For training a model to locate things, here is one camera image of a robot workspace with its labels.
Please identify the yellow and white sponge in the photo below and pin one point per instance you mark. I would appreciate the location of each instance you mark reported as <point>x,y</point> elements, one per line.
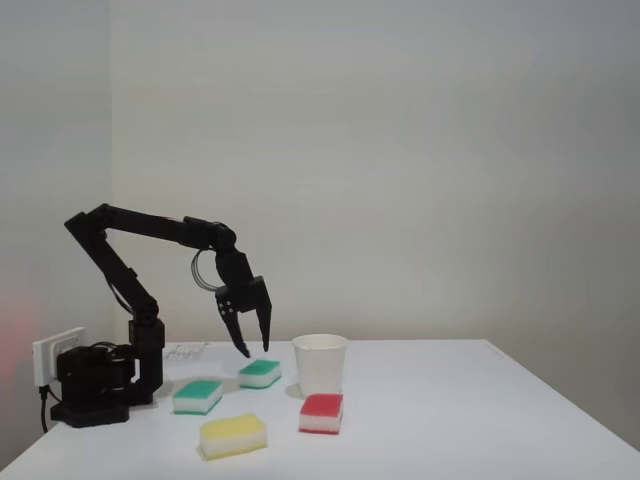
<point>232,436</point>

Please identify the red and white sponge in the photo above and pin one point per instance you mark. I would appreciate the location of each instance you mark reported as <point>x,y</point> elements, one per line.
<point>321,412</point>

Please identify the green and white sponge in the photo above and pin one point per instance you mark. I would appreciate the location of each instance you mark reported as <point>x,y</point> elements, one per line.
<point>260,374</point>
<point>197,397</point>

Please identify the white paper cup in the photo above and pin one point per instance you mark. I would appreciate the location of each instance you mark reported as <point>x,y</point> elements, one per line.
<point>320,367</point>

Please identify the white power strip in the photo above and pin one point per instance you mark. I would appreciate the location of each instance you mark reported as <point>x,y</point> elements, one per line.
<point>50,352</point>

